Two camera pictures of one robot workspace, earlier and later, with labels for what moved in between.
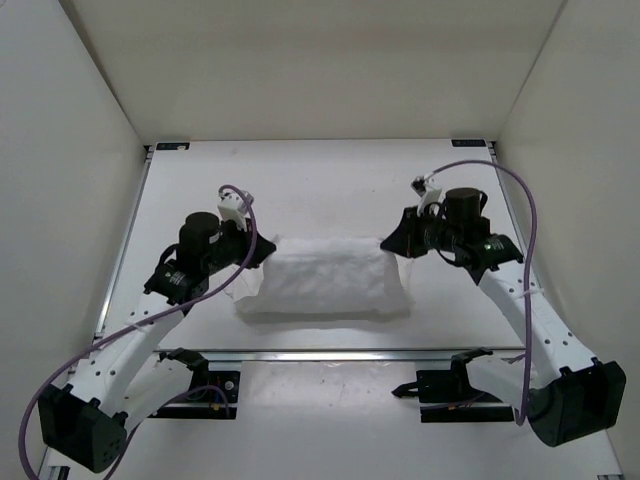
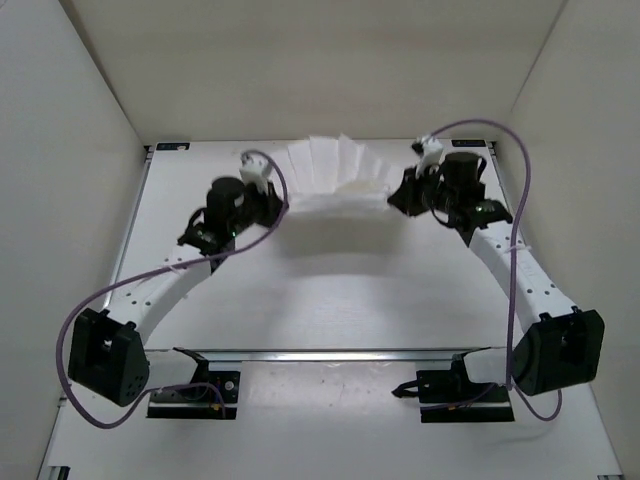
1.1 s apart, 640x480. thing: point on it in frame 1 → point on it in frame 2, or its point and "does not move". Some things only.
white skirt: (340, 275) → (339, 176)
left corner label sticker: (172, 145) does not move
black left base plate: (211, 395) does not move
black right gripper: (405, 241) → (406, 198)
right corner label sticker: (469, 143) does not move
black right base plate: (448, 395) does not move
